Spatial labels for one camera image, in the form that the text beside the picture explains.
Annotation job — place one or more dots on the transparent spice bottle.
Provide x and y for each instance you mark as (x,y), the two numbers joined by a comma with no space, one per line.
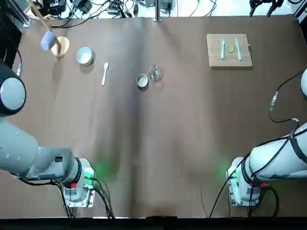
(156,73)

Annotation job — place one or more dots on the pale green plastic spoon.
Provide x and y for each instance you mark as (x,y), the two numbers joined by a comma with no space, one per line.
(104,74)

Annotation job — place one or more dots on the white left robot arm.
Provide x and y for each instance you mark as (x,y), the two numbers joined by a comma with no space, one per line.
(19,148)

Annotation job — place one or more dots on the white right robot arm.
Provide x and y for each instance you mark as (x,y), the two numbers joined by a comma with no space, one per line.
(275,158)

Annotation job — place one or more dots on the round metal lid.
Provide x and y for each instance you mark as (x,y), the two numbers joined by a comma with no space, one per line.
(142,81)

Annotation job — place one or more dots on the white bowl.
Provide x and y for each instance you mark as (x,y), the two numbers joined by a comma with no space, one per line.
(85,56)

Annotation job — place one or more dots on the wooden cutting board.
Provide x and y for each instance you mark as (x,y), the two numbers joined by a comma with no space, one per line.
(230,61)

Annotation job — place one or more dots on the pale green plastic fork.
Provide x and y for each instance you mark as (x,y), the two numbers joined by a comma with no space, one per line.
(223,49)

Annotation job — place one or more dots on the yellow lemon slice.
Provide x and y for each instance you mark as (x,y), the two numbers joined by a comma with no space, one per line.
(230,48)

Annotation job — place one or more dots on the pale green plastic knife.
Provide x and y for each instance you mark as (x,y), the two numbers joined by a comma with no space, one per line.
(238,49)

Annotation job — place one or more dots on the grey box device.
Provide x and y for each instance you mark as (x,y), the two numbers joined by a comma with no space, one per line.
(151,3)

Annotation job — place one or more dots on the wooden mug stand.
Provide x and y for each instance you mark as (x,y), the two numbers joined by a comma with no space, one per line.
(61,48)

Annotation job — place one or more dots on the blue-grey mug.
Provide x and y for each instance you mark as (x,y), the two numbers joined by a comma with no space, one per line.
(48,41)

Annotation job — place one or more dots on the black power adapter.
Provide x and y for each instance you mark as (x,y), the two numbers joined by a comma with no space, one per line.
(82,6)

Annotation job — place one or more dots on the aluminium frame post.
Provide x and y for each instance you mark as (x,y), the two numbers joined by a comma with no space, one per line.
(158,10)

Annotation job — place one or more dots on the aluminium frame rail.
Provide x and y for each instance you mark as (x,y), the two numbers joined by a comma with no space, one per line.
(299,12)

